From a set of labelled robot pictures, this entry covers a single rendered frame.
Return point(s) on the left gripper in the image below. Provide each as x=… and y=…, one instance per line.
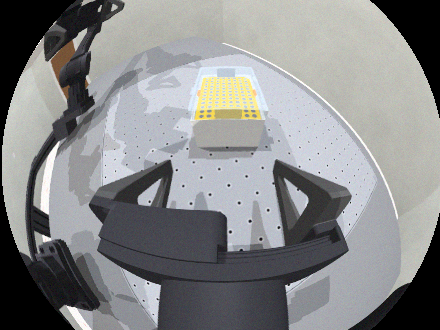
x=67, y=25

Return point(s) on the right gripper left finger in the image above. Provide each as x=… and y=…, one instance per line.
x=129, y=188

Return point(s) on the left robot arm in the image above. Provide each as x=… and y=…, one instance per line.
x=76, y=70

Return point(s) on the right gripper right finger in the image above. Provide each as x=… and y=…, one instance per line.
x=326, y=201

